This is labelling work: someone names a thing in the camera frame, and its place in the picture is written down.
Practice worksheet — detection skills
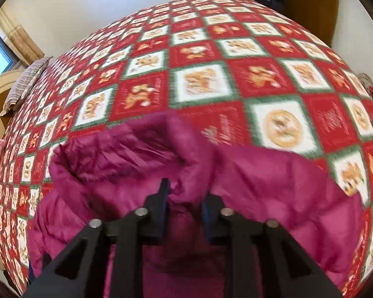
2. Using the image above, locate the magenta down jacket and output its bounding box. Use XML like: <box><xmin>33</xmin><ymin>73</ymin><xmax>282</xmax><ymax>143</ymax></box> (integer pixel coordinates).
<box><xmin>27</xmin><ymin>112</ymin><xmax>366</xmax><ymax>298</ymax></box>

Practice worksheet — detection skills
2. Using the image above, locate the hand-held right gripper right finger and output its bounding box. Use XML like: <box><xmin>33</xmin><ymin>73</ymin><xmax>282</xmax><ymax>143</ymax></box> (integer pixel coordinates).
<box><xmin>201</xmin><ymin>194</ymin><xmax>343</xmax><ymax>298</ymax></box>

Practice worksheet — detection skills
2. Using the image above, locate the brown wooden door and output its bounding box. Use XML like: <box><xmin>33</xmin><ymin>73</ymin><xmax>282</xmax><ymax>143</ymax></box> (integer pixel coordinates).
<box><xmin>284</xmin><ymin>0</ymin><xmax>339</xmax><ymax>47</ymax></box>

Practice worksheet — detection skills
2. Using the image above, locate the striped pillow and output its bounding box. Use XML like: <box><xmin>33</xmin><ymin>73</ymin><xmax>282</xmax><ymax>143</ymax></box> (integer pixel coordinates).
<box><xmin>0</xmin><ymin>56</ymin><xmax>54</xmax><ymax>117</ymax></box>

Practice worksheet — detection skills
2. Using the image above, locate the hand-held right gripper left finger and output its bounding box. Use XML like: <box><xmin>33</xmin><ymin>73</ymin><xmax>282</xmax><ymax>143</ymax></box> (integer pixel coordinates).
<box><xmin>24</xmin><ymin>178</ymin><xmax>170</xmax><ymax>298</ymax></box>

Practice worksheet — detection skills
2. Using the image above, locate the beige patterned curtain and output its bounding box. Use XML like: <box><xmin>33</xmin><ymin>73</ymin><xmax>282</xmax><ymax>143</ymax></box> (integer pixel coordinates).
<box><xmin>0</xmin><ymin>8</ymin><xmax>46</xmax><ymax>67</ymax></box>

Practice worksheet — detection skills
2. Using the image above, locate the red checkered printed bed sheet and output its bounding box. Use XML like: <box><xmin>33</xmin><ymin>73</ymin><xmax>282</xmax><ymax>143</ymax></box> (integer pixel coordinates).
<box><xmin>0</xmin><ymin>0</ymin><xmax>373</xmax><ymax>298</ymax></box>

